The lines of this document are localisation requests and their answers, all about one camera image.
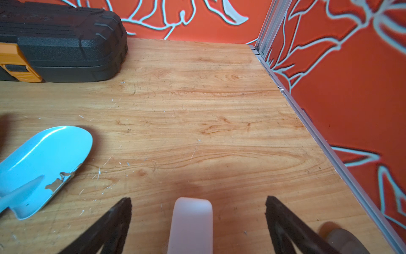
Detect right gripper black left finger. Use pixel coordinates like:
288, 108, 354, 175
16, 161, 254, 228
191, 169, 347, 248
61, 197, 132, 254

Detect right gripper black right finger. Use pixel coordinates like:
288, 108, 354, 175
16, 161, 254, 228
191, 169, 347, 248
265, 196, 338, 254

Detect light blue trowel back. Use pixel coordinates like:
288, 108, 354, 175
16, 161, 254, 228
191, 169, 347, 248
1, 126, 93, 220

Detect black plastic tool case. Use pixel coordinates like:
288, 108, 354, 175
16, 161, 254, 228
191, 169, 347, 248
1, 1, 128, 83

